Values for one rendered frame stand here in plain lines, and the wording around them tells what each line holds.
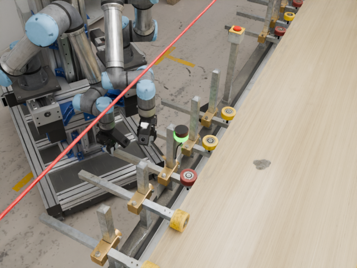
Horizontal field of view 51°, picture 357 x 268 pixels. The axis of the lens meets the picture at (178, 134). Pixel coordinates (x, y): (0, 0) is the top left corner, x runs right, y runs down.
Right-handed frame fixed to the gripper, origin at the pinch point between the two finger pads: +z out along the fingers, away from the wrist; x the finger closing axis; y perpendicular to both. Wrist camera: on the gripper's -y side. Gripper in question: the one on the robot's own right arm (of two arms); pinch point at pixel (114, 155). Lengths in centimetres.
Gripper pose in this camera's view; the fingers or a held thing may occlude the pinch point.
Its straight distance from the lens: 192.5
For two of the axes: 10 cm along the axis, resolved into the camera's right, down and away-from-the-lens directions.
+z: -0.4, 6.9, 7.2
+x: -4.6, 6.3, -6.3
